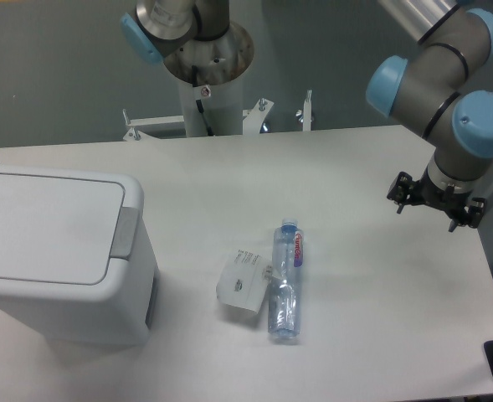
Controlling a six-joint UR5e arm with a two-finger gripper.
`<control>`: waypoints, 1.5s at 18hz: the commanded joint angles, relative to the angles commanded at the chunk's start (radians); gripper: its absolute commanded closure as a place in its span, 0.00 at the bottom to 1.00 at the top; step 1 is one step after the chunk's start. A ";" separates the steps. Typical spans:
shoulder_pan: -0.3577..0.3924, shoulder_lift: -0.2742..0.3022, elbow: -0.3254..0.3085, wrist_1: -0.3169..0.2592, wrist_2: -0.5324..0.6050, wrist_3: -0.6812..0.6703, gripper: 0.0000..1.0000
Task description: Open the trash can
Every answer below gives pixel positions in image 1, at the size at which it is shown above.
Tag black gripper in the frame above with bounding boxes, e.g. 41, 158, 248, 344
387, 172, 487, 232

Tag second grey robot arm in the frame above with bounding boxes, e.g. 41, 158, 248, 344
120, 0, 230, 64

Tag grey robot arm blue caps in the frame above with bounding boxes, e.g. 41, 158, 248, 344
366, 1, 493, 230

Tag white plastic trash can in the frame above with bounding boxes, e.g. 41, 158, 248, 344
0, 164, 159, 345

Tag clear plastic water bottle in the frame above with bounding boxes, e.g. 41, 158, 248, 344
268, 218, 304, 342

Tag white crumpled paper bag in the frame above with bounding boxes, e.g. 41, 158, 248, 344
216, 250, 273, 315

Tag white metal base frame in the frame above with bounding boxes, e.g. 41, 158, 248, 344
121, 89, 316, 142

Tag black cable on pedestal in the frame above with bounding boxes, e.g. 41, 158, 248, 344
191, 64, 214, 137

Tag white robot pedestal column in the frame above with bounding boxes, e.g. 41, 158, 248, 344
164, 22, 254, 113

